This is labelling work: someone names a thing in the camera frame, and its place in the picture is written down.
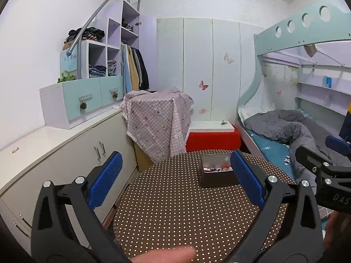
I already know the green plant decoration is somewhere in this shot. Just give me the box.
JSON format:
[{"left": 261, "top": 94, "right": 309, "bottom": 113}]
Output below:
[{"left": 57, "top": 70, "right": 76, "bottom": 83}]

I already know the white low cabinet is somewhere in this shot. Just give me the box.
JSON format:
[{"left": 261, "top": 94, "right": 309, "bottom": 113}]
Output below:
[{"left": 0, "top": 107, "right": 138, "bottom": 256}]

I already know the wooden cabinet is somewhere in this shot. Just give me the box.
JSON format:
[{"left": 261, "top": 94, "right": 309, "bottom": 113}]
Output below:
[{"left": 134, "top": 142, "right": 154, "bottom": 172}]

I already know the round polka dot table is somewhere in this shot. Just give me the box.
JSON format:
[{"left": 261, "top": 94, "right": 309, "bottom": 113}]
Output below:
[{"left": 113, "top": 149, "right": 298, "bottom": 263}]

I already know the white box lid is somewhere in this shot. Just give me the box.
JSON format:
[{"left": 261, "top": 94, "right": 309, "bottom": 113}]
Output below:
[{"left": 189, "top": 120, "right": 235, "bottom": 133}]

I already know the red storage box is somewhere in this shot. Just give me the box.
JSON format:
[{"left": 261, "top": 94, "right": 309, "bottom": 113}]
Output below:
[{"left": 186, "top": 131, "right": 242, "bottom": 153}]

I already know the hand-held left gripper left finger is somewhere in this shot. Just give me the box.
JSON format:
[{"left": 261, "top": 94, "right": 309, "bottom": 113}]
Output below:
[{"left": 30, "top": 151, "right": 130, "bottom": 263}]

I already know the lavender stair shelf unit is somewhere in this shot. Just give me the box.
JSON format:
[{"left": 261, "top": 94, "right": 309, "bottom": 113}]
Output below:
[{"left": 60, "top": 0, "right": 157, "bottom": 94}]

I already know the dark clothes pile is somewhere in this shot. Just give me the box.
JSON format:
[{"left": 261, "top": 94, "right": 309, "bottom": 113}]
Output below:
[{"left": 64, "top": 27, "right": 106, "bottom": 44}]

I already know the person's left hand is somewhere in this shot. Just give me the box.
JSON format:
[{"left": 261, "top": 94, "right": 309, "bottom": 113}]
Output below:
[{"left": 129, "top": 247, "right": 197, "bottom": 263}]

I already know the teal drawer unit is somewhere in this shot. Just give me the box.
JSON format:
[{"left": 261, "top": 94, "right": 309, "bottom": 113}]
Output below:
[{"left": 39, "top": 75, "right": 124, "bottom": 130}]

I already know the grey metal handrail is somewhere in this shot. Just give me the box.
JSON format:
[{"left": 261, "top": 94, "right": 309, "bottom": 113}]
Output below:
[{"left": 66, "top": 0, "right": 143, "bottom": 79}]

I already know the white wardrobe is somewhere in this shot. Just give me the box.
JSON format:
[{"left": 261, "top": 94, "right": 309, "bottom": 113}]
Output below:
[{"left": 156, "top": 17, "right": 260, "bottom": 123}]

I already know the heap of charms and beads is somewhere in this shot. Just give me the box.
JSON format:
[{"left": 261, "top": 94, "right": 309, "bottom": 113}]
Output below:
[{"left": 203, "top": 164, "right": 233, "bottom": 173}]

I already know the grey duvet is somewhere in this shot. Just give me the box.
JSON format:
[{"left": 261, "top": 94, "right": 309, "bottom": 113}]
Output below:
[{"left": 244, "top": 109, "right": 346, "bottom": 176}]

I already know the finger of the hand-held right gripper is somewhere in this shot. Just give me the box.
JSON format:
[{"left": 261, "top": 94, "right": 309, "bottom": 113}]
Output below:
[
  {"left": 325, "top": 135, "right": 351, "bottom": 156},
  {"left": 295, "top": 145, "right": 341, "bottom": 174}
]

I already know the folded jeans stack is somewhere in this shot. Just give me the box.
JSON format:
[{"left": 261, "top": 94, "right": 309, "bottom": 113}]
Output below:
[{"left": 88, "top": 64, "right": 107, "bottom": 78}]

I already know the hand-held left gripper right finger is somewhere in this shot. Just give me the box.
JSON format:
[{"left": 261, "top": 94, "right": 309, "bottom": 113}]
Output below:
[{"left": 224, "top": 149, "right": 324, "bottom": 263}]

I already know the teal bunk bed frame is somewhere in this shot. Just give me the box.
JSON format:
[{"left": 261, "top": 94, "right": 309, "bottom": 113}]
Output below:
[{"left": 236, "top": 2, "right": 351, "bottom": 181}]

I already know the hanging clothes row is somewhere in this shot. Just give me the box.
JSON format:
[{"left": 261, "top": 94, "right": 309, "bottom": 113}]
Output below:
[{"left": 120, "top": 43, "right": 150, "bottom": 94}]

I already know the yellow navy puffer jacket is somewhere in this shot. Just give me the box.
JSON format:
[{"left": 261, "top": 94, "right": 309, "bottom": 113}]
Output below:
[{"left": 338, "top": 103, "right": 351, "bottom": 143}]

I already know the brown hanging tag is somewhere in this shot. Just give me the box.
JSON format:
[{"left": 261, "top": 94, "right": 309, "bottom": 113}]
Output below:
[{"left": 303, "top": 44, "right": 318, "bottom": 58}]

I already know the pink checkered bear cloth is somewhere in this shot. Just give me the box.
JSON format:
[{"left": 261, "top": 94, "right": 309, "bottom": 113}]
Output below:
[{"left": 121, "top": 87, "right": 195, "bottom": 164}]

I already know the person's right hand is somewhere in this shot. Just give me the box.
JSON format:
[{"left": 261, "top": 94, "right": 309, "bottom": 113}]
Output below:
[{"left": 324, "top": 211, "right": 351, "bottom": 253}]

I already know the grey metal box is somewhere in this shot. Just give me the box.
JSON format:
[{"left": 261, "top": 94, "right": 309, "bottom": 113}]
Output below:
[{"left": 199, "top": 154, "right": 240, "bottom": 189}]

